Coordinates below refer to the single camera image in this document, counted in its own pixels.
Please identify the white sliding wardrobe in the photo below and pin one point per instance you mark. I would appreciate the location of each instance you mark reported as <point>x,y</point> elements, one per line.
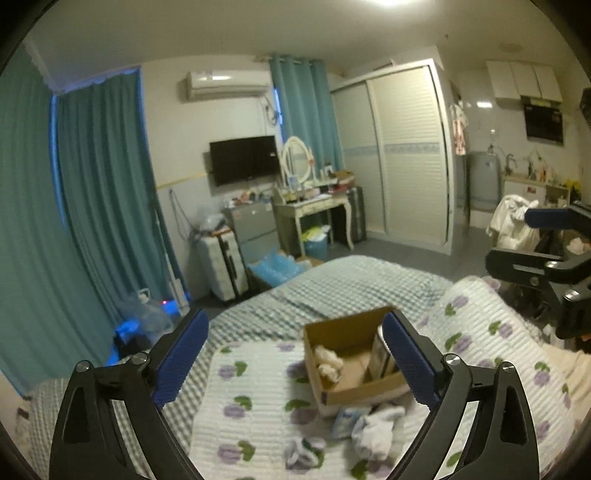
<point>406,161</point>

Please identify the black television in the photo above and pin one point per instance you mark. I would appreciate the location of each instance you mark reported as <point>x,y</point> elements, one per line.
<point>244,159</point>

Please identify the grey drawer cabinet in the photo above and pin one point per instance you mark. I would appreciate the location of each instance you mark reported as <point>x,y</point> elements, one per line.
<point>251,230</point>

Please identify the teal window curtain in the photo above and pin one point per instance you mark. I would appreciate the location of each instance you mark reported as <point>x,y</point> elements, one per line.
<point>304,106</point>

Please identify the clear water jug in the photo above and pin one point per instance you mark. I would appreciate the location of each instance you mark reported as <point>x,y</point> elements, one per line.
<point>147,314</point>

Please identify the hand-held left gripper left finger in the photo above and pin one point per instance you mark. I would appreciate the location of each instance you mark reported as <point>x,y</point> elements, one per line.
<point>182,357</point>

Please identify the white clothing heap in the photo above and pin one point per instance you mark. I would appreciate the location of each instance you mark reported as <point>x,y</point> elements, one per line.
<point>510,221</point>

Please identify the oval white mirror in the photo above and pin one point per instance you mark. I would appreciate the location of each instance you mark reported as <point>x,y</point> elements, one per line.
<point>295,159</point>

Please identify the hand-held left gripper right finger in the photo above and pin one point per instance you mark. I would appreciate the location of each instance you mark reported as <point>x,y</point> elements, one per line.
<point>411,364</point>

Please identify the hanging patterned garment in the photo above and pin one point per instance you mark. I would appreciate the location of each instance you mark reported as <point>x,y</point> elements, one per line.
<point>459,129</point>

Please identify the dark striped suitcase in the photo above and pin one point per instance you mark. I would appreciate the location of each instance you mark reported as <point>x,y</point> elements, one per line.
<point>355,214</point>

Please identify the brown cardboard box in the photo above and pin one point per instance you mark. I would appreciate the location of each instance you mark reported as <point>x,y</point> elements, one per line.
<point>353,369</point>

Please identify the white dressing table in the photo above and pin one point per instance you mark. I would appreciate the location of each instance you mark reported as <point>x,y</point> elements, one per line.
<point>309,207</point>

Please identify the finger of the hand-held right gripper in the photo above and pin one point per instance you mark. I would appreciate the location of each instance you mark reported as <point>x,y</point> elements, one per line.
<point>547,217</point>
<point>521,263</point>

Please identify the white wall cabinets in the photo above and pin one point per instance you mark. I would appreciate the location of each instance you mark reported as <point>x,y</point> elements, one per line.
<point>521,81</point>

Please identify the clear plastic bag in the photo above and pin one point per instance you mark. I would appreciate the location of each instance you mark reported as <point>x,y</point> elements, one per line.
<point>212,217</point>

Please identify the blue plastic bag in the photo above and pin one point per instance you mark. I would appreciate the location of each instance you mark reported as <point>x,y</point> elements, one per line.
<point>277,267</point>

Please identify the grey and white sock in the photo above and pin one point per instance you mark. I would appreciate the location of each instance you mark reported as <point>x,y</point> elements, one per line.
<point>302,452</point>

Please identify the white suitcase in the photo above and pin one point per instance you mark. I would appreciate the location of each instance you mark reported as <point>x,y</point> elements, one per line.
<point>221,267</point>

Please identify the white air conditioner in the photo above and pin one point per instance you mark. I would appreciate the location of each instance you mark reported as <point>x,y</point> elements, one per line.
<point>226,85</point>

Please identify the black range hood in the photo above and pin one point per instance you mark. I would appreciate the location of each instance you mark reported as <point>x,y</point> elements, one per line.
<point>544,120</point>

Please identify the floral white blanket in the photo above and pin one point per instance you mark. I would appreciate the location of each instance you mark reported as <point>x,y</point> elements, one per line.
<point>258,392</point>

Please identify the white kitchen counter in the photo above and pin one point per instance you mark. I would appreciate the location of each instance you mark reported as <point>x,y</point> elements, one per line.
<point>531,189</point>

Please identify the bed with checked sheet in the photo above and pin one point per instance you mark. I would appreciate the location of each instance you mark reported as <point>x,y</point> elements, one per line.
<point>351,286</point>

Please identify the light blue sock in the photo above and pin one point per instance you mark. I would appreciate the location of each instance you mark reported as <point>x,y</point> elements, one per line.
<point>348,422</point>

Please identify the yellow flowers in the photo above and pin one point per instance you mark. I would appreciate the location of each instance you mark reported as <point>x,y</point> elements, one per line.
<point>574,186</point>

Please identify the blue waste bin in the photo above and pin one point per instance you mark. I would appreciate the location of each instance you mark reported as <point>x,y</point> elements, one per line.
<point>317,247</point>

